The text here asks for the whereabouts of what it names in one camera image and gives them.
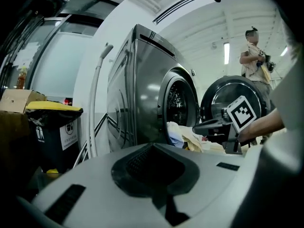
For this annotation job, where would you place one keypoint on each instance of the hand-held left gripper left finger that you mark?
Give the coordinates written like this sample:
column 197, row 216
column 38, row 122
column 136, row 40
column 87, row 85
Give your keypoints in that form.
column 90, row 179

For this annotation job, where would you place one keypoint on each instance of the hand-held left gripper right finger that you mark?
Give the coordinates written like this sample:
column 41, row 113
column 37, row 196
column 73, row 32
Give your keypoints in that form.
column 213, row 186

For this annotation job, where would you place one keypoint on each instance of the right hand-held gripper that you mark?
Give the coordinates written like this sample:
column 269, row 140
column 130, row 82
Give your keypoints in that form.
column 242, row 114

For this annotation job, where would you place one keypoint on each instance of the large beige clothes piece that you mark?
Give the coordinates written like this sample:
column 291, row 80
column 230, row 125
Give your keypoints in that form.
column 192, row 136

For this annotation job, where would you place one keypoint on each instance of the small cream clothes piece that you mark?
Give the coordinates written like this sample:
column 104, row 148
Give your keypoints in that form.
column 174, row 128

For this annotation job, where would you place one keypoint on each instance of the lavender clothes piece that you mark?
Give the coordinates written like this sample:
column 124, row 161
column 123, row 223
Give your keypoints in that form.
column 177, row 142

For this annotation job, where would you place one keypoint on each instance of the dark grey washing machine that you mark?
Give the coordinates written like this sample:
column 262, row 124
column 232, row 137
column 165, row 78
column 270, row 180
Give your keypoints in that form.
column 147, row 79

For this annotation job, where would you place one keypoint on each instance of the person's right forearm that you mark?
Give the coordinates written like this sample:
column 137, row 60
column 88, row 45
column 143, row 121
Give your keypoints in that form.
column 261, row 125

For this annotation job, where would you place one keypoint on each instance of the round black washer door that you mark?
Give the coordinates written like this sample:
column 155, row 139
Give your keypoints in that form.
column 237, row 87

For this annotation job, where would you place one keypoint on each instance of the yellow plastic container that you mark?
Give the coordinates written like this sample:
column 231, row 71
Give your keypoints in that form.
column 52, row 132

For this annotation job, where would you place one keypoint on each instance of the person's white shirt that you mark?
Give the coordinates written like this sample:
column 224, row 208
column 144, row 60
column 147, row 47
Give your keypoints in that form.
column 285, row 163

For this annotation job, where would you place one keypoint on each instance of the ceiling tube light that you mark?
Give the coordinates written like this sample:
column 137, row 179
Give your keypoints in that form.
column 226, row 53
column 283, row 51

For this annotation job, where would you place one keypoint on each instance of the brown cardboard box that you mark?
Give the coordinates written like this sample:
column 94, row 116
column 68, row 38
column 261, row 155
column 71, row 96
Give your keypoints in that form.
column 14, row 101

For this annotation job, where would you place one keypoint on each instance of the black-framed glass partition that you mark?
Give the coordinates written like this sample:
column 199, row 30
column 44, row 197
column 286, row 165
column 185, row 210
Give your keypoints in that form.
column 61, row 63

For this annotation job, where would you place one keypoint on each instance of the amber drink bottle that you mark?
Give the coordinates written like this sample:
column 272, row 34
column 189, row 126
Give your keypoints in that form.
column 21, row 79

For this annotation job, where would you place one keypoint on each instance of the black metal railing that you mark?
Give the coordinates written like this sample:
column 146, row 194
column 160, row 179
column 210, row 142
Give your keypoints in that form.
column 171, row 8

